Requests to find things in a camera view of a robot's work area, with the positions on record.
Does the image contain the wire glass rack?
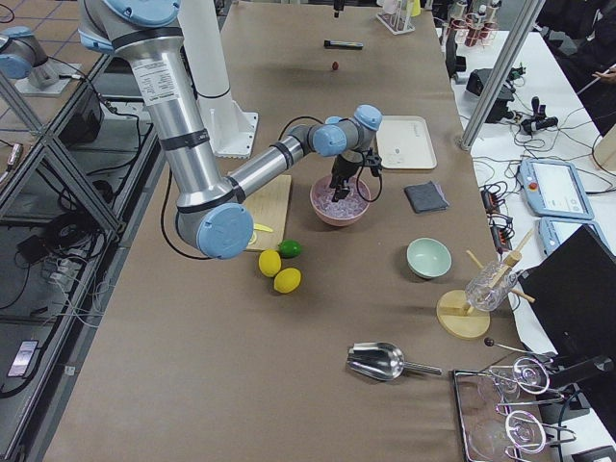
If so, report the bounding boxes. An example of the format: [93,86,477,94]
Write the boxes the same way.
[451,353,577,461]

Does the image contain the black monitor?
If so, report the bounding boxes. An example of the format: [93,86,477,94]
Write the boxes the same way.
[522,223,616,376]

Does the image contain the metal ice scoop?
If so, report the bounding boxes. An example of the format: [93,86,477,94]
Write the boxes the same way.
[346,342,443,381]

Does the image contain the mint green bowl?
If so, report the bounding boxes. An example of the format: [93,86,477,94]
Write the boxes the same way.
[406,238,452,279]

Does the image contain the yellow plastic knife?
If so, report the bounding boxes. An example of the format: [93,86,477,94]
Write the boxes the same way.
[253,223,273,233]

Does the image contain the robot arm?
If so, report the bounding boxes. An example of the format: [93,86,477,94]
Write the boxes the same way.
[78,1,382,259]

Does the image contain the yellow lemon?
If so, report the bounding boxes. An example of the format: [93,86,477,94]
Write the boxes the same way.
[258,249,282,277]
[273,268,302,294]

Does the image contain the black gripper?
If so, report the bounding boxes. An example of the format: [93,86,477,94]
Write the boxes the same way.
[329,151,361,202]

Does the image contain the yellow lemon front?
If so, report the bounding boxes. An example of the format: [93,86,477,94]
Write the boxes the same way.
[273,268,302,294]

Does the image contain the wooden cup stand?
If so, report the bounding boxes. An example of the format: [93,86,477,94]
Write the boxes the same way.
[437,229,535,340]

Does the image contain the yellow lemon back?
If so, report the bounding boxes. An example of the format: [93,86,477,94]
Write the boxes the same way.
[258,249,282,277]

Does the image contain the wooden cutting board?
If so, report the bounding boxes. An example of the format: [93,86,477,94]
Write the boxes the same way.
[244,175,292,251]

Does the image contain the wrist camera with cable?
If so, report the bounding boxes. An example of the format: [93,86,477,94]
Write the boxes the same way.
[355,148,383,203]

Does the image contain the smartphone on floor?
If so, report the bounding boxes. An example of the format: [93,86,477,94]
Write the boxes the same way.
[7,340,39,378]

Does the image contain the metal muddler rod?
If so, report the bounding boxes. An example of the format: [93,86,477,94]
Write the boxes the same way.
[323,39,364,50]

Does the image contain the teach pendant upper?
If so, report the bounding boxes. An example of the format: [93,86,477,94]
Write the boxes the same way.
[518,159,595,220]

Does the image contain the clear glass mug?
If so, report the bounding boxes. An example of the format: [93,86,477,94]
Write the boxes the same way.
[465,261,517,312]

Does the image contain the cream rabbit tray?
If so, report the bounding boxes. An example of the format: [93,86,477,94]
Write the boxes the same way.
[376,115,437,170]

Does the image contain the pink bowl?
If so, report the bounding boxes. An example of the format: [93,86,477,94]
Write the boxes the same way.
[309,175,371,227]

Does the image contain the aluminium frame post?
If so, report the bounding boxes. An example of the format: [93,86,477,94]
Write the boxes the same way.
[459,0,545,151]

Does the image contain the teach pendant lower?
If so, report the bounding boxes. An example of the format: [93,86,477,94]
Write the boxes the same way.
[538,217,599,256]

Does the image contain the clear ice cubes pile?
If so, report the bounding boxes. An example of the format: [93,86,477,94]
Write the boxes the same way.
[312,180,369,219]

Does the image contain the green lime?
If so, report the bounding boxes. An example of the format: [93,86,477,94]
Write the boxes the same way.
[278,240,302,259]

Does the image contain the grey folded cloth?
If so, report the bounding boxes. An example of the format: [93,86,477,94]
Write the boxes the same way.
[404,181,449,214]

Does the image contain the teach pendant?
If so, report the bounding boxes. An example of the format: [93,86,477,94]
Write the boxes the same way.
[518,159,595,220]
[538,217,599,256]

